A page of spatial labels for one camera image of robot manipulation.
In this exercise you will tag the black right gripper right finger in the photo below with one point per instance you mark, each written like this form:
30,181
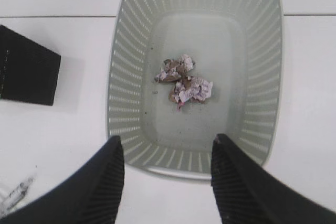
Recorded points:
246,193

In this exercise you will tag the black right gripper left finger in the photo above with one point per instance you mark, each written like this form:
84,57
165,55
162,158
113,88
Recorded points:
91,195

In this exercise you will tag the large paper piece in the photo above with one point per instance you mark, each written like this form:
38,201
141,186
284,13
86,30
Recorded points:
190,89

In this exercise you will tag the small paper piece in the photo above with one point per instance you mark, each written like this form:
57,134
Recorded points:
175,70

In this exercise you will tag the grey grip white pen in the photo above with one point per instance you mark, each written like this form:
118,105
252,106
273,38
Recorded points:
13,198

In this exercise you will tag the black mesh pen holder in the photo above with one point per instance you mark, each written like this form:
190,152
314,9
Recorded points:
29,71

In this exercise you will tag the grey-green plastic basket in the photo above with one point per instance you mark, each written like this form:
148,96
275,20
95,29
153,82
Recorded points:
236,44

